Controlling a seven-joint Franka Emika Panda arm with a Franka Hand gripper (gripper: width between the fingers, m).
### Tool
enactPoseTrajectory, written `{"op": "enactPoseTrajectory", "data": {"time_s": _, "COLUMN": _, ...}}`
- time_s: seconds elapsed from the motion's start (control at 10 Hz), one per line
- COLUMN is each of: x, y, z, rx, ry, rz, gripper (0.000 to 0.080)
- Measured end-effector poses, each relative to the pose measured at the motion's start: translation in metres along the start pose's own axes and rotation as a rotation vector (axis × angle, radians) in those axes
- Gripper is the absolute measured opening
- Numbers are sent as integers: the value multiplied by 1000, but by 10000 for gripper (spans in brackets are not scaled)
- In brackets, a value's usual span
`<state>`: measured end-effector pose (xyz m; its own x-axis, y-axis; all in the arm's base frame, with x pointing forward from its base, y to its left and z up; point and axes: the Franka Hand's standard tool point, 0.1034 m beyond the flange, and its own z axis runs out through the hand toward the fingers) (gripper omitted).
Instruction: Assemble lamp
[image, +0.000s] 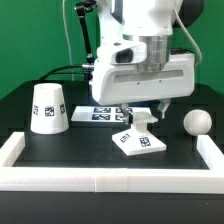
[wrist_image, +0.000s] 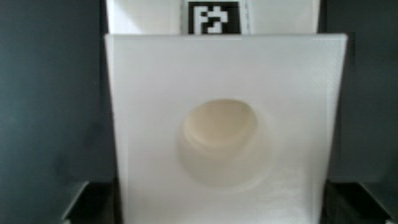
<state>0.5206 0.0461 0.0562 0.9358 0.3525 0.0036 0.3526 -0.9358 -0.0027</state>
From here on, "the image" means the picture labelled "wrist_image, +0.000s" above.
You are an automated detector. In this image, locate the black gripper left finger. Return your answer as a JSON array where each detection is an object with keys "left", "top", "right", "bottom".
[{"left": 60, "top": 182, "right": 117, "bottom": 224}]

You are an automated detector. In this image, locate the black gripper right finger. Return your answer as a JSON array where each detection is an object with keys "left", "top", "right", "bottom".
[{"left": 319, "top": 182, "right": 398, "bottom": 224}]

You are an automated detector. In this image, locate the white lamp base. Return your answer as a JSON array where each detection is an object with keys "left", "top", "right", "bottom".
[{"left": 104, "top": 0, "right": 348, "bottom": 224}]

